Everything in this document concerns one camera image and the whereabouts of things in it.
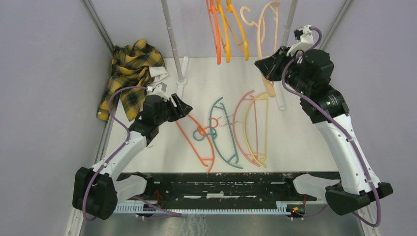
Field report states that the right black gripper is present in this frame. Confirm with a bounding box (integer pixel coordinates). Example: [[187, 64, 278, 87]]
[[256, 45, 311, 96]]

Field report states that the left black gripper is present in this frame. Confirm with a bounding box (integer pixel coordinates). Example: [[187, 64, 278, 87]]
[[155, 93, 193, 126]]

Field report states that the teal hanger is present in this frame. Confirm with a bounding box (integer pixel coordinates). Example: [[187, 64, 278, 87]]
[[192, 96, 243, 170]]

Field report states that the orange hanger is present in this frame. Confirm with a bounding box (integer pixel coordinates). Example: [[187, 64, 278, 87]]
[[206, 0, 222, 65], [176, 115, 216, 175]]

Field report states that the amber yellow hanger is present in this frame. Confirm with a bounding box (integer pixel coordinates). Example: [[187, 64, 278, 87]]
[[215, 0, 231, 63]]

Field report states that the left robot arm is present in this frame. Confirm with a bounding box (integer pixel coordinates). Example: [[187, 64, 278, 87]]
[[72, 93, 193, 220]]

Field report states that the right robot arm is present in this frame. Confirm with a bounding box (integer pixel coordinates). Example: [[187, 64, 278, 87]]
[[255, 47, 393, 215]]

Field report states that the left grey rack pole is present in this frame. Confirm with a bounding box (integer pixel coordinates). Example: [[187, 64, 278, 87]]
[[161, 0, 186, 85]]

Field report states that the grey rack pole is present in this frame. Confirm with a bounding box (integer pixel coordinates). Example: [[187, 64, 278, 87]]
[[281, 0, 298, 46], [161, 0, 186, 85]]

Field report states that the yellow plaid shirt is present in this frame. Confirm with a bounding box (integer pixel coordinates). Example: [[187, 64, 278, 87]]
[[96, 39, 166, 121]]

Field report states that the pale yellow hanger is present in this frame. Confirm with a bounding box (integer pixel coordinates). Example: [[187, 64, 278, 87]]
[[242, 92, 269, 168]]

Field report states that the pink hanger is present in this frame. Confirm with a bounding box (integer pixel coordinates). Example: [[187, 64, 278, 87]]
[[232, 90, 261, 167]]

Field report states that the right grey rack pole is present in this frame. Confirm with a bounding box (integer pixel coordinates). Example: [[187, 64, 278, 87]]
[[281, 0, 298, 46]]

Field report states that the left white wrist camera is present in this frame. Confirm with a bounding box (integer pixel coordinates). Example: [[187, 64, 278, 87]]
[[147, 82, 169, 101]]

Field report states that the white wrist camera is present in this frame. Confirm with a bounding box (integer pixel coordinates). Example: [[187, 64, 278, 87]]
[[286, 25, 323, 56], [147, 82, 169, 101]]

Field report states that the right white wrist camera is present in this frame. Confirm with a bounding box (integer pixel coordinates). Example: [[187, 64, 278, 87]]
[[286, 25, 323, 56]]

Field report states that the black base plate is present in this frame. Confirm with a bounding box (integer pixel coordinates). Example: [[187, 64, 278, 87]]
[[139, 172, 316, 210]]

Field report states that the white slotted cable duct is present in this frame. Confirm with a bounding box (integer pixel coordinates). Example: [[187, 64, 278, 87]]
[[114, 201, 291, 216]]

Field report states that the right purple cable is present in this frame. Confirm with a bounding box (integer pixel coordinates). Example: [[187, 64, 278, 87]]
[[280, 26, 382, 228]]

